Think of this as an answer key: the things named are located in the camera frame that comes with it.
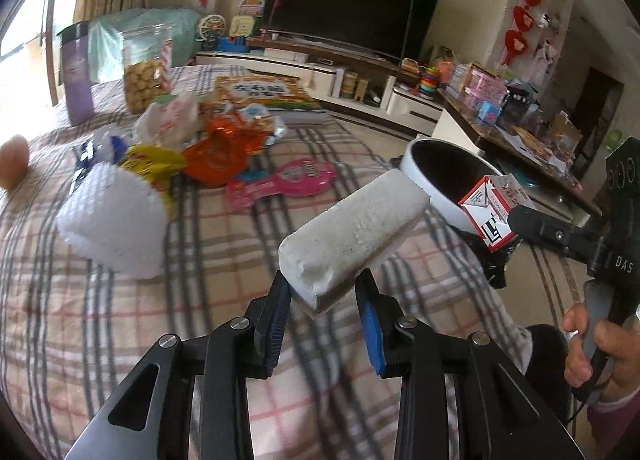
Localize white and brown television stand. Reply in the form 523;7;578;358
196;34;443;138

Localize clear plastic cookie jar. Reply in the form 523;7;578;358
120;24;175;114

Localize toy ferris wheel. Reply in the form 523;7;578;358
197;14;226;50

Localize colourful toy telephone board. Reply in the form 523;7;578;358
230;0;268;38

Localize white trash bin black bag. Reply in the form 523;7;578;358
397;138;518;291

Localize pink bottle-shaped packet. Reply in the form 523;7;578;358
225;160;337;211

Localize yellow snack wrapper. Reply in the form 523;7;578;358
120;145;188;218

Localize black flat television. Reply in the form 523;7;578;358
260;0;443;63

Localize white foam fruit net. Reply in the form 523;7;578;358
56;162;168;281

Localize purple box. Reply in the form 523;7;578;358
57;22;96;127

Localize rainbow stacking rings toy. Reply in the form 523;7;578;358
419;67;441;99

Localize white foam block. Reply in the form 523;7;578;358
277;170;431;317

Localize orange snack wrapper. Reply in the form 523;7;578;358
182;114;261;188

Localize orange children's book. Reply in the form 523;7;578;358
212;74;326;113

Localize red and white cigarette box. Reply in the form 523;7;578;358
457;175;536;253

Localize blue toy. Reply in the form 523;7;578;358
217;34;251;53

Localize cluttered brown side table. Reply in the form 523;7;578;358
435;60;606;221

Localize white plastic bag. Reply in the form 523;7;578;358
132;92;201;151

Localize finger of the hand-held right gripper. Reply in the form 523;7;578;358
507;205;603;265

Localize blue and white plastic wrapper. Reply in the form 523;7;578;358
70;135;126;191

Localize silver crumpled cartoon wrapper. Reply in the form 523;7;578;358
235;104;288;153

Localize pink storage boxes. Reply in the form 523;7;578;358
462;62;511;103

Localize person's right hand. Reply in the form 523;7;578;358
561;300;640;406

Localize orange round fruit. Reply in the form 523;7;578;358
0;135;29;191

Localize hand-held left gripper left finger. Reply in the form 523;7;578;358
62;270;293;460

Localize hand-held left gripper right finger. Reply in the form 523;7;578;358
354;269;586;460

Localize red heart ornament string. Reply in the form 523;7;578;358
500;0;546;65

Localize person's right forearm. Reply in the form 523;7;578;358
587;386;640;443

